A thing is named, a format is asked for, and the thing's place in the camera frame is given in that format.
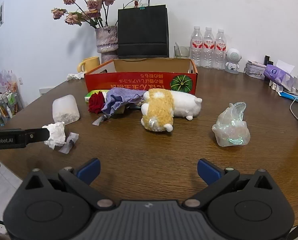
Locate green packet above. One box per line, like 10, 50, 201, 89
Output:
84, 91, 104, 104

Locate red cardboard box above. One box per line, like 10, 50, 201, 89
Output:
84, 58, 198, 96

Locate purple cloth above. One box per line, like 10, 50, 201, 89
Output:
101, 87, 146, 115

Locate translucent plastic container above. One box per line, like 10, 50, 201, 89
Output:
52, 94, 80, 125

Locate black paper bag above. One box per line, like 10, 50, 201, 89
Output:
117, 0, 170, 58

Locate clear glass cup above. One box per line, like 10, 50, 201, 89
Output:
174, 45, 191, 59

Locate light grey wrapper scrap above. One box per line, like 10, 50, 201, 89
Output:
58, 132, 79, 154

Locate yellow mug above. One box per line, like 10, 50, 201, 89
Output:
77, 56, 101, 73

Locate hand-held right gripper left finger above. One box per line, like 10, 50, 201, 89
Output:
21, 158, 116, 210

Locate purple tissue pack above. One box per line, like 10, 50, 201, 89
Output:
264, 60, 295, 90

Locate dark grey wrapper scrap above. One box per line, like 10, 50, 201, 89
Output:
92, 114, 112, 126

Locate clear water bottle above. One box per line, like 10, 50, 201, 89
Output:
190, 26, 204, 67
213, 29, 227, 70
201, 27, 216, 69

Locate storage rack with small bottles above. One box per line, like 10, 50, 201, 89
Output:
0, 66, 24, 130

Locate purple ceramic vase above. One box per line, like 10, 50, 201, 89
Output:
95, 25, 119, 64

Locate white and tan plush toy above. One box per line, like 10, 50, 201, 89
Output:
141, 90, 203, 132

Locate small printed box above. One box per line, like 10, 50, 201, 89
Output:
245, 60, 267, 80

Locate white tissue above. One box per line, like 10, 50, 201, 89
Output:
67, 72, 86, 80
42, 122, 67, 150

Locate iridescent plastic bag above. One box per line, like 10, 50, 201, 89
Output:
212, 102, 250, 147

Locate white robot toy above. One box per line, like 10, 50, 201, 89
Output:
225, 48, 242, 74

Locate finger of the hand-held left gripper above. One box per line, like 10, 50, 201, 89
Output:
25, 127, 51, 143

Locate white small holder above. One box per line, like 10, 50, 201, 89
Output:
269, 80, 283, 92

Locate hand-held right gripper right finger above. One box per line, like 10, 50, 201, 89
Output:
183, 158, 277, 209

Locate dried pink flowers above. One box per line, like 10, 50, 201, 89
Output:
51, 0, 116, 29

